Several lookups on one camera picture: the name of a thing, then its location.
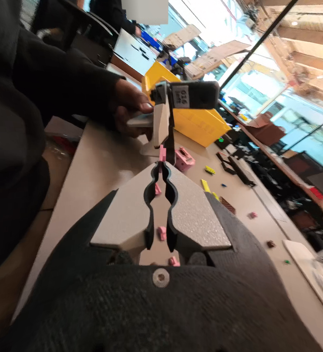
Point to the small pink round brick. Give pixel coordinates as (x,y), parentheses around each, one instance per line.
(252,215)

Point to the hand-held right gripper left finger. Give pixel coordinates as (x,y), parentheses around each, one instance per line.
(123,220)

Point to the black office chair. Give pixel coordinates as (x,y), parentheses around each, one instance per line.
(79,33)

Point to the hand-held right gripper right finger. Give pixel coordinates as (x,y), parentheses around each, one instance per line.
(197,220)

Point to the pink brick block with holes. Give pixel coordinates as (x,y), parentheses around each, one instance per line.
(184,161)

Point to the pink brick block with face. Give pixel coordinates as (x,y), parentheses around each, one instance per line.
(163,154)

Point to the brown round brick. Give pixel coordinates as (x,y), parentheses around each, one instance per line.
(271,244)

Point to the lime two-row studded plate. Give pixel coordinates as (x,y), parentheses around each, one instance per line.
(210,170)

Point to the dark brown flat block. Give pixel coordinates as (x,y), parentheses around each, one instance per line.
(222,156)
(228,168)

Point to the lime smooth flat tile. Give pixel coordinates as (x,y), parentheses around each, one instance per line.
(205,185)

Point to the pink narrow studded plate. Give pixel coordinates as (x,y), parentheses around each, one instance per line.
(158,189)

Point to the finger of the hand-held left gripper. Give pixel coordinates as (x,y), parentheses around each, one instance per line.
(161,126)
(172,148)

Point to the person's left hand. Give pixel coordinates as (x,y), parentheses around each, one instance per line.
(128,101)

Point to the yellow plastic bin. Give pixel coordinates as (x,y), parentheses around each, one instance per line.
(197,123)

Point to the long background desk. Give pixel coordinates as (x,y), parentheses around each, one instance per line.
(277,159)

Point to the person's left forearm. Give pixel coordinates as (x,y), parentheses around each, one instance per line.
(68,82)

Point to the black charger with green lights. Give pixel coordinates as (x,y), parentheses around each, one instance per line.
(224,137)

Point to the flat black box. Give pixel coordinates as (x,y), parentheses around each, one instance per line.
(242,172)

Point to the brown upturned large plate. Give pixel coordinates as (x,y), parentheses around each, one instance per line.
(227,205)

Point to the black floor lamp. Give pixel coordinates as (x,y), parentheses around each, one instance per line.
(310,132)

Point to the person's black jacket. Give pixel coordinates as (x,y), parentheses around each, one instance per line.
(7,137)

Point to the black pole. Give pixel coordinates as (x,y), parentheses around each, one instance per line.
(257,44)

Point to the brown cardboard box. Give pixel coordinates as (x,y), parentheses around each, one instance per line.
(266,129)

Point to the cardboard panel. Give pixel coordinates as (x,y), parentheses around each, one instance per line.
(182,35)
(222,56)

